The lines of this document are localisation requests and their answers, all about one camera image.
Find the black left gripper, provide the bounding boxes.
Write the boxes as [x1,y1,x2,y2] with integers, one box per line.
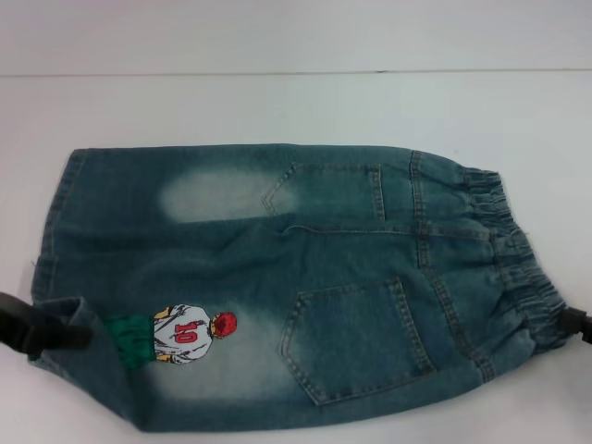
[0,290,93,358]

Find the blue denim shorts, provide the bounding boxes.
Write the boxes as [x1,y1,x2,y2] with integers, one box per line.
[28,146,577,444]

